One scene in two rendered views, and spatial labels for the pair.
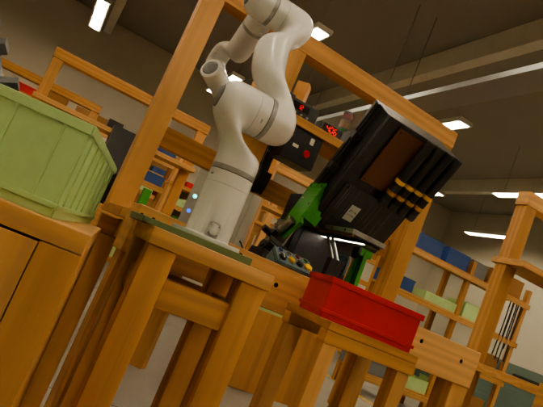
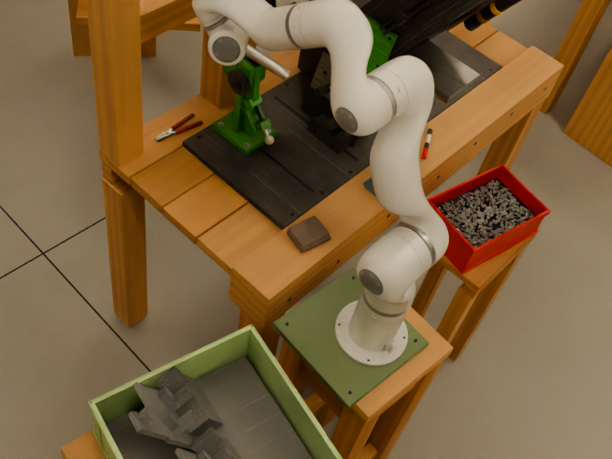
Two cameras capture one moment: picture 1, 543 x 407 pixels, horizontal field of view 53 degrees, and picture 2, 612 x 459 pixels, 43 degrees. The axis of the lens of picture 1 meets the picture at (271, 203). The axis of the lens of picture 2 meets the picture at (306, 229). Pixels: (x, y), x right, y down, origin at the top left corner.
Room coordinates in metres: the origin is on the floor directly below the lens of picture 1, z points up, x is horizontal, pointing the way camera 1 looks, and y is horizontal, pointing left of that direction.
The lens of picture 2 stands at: (0.64, 0.91, 2.57)
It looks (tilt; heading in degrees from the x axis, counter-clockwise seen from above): 51 degrees down; 327
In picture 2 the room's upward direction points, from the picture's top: 13 degrees clockwise
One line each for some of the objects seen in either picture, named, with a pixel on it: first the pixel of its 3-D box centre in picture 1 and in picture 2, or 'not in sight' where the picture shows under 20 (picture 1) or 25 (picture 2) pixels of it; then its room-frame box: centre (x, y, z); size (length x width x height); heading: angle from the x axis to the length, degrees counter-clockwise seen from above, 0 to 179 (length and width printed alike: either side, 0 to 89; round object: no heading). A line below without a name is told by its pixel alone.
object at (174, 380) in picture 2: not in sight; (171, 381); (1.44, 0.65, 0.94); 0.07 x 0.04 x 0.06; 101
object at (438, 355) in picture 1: (321, 306); (417, 167); (1.96, -0.31, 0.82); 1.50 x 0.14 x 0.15; 114
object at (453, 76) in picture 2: (340, 235); (412, 54); (2.16, -0.30, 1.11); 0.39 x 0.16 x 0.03; 24
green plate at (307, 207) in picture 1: (310, 207); (374, 53); (2.13, -0.15, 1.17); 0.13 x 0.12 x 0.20; 114
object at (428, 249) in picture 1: (437, 329); not in sight; (7.64, -2.83, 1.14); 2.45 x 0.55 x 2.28; 112
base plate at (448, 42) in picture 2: not in sight; (355, 103); (2.22, -0.19, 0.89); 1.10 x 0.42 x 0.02; 114
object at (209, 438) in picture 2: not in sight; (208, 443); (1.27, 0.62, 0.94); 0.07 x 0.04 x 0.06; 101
